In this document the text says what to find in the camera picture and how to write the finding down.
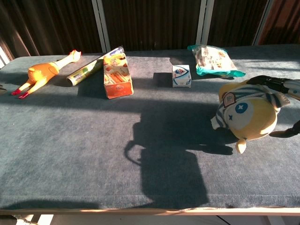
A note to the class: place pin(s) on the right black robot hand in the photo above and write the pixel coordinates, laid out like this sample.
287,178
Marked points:
269,81

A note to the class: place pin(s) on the yellow round plush toy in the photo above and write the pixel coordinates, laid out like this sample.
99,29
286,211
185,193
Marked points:
255,117

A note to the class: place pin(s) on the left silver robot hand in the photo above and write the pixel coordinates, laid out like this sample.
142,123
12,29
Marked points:
2,89

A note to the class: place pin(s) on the orange cardboard snack box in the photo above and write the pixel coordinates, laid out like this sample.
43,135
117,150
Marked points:
117,77

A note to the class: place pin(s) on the teal plastic snack bag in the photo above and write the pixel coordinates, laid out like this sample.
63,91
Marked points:
214,61

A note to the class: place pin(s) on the dark brown curtain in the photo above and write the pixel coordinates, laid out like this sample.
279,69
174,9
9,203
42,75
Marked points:
234,21
51,25
152,23

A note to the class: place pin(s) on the white window frame post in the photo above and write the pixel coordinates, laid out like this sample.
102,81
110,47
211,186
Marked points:
3,57
204,22
262,23
101,25

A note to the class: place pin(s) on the small white blue box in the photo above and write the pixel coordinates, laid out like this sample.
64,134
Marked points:
181,76

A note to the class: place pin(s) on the yellow rubber chicken toy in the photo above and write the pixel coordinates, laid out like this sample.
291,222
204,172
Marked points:
41,73

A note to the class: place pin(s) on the reddish brown curtain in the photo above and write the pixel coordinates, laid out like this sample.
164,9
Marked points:
284,21

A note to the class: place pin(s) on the cling film roll box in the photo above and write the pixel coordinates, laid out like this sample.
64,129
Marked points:
84,71

